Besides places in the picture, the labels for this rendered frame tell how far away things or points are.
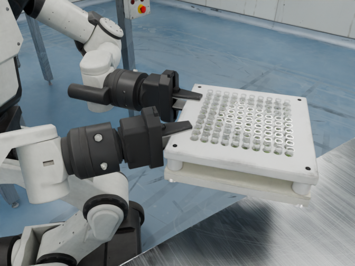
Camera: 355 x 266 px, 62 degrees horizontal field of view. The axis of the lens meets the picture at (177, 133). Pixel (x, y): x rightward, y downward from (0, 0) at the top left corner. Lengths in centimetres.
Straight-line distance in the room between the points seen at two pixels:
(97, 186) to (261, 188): 56
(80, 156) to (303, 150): 36
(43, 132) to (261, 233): 44
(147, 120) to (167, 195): 129
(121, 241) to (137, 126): 93
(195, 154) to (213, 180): 6
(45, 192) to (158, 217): 119
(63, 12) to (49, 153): 52
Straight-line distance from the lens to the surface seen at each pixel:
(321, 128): 249
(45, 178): 51
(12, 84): 82
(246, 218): 65
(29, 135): 50
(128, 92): 65
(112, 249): 136
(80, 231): 111
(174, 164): 51
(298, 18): 441
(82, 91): 69
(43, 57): 295
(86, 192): 96
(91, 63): 71
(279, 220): 66
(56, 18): 93
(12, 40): 80
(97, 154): 49
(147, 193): 178
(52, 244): 123
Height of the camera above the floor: 132
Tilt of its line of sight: 37 degrees down
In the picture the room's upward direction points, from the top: straight up
